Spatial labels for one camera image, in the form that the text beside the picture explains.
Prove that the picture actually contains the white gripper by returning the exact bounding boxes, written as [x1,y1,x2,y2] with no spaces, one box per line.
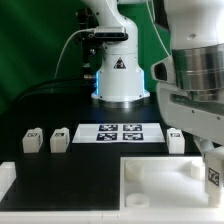
[156,82,224,145]

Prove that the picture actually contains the white square tabletop panel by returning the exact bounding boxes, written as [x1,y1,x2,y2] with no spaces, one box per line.
[120,156,224,210]

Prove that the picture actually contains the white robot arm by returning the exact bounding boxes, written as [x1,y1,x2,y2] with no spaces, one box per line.
[83,0,224,145]

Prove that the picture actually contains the white sheet with AprilTags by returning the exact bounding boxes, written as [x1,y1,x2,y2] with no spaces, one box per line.
[72,123,164,143]

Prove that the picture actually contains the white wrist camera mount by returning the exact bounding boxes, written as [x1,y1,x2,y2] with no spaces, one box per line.
[193,136,214,156]

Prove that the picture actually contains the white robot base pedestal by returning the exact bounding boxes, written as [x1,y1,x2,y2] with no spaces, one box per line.
[91,20,150,108]

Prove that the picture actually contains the black cable bundle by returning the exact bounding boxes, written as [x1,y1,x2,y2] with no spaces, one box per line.
[13,78,98,104]

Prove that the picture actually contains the grey camera on base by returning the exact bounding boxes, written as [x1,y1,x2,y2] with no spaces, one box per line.
[94,26,128,41]

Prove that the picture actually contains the black camera stand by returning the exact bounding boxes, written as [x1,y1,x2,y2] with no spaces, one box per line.
[76,8,98,79]

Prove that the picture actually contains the white cable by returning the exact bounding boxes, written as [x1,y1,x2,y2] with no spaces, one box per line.
[54,28,96,79]

